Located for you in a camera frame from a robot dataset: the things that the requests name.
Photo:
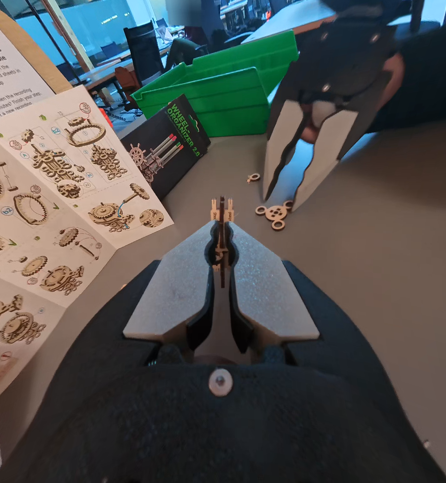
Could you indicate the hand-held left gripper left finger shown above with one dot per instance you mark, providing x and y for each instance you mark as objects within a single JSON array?
[{"x": 173, "y": 294}]

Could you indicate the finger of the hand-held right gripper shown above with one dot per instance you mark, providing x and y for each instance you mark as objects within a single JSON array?
[
  {"x": 283, "y": 151},
  {"x": 328, "y": 158}
]

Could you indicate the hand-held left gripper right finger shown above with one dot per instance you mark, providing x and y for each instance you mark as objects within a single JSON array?
[{"x": 272, "y": 294}]

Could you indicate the wooden axle model assembly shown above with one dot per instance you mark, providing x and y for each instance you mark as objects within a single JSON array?
[{"x": 221, "y": 215}]

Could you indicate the person's right forearm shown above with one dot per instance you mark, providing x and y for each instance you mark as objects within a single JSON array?
[{"x": 430, "y": 83}]

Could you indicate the person's right hand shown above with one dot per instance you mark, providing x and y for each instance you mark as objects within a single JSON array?
[{"x": 393, "y": 73}]

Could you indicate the grey desk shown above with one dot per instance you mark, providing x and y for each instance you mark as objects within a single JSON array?
[{"x": 294, "y": 19}]

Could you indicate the green plastic bin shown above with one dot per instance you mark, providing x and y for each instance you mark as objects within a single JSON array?
[{"x": 226, "y": 113}]

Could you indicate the black product box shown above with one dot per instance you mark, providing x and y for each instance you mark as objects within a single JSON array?
[{"x": 158, "y": 136}]

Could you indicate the folded instruction sheet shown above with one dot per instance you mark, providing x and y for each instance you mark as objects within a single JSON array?
[{"x": 75, "y": 188}]

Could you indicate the black office chair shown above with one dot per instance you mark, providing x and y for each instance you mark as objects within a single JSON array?
[{"x": 143, "y": 49}]

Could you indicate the orange object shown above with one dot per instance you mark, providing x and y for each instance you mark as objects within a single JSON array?
[{"x": 104, "y": 115}]

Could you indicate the wooden beam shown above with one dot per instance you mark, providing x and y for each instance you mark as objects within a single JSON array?
[{"x": 72, "y": 37}]

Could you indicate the tan rounded board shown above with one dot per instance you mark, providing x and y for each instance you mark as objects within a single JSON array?
[{"x": 45, "y": 66}]

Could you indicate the white text paper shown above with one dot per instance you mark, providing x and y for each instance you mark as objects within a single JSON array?
[{"x": 11, "y": 75}]

